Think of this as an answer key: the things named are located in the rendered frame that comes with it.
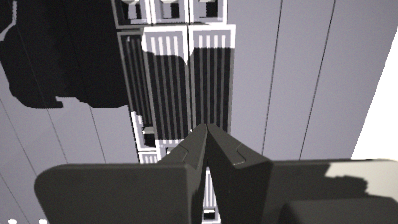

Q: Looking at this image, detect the black server rack frame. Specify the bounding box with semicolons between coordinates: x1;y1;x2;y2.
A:
0;0;398;224

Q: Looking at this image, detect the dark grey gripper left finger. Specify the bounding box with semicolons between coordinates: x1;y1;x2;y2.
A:
34;124;207;224

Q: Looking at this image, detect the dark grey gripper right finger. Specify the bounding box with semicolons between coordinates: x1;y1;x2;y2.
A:
206;124;398;224

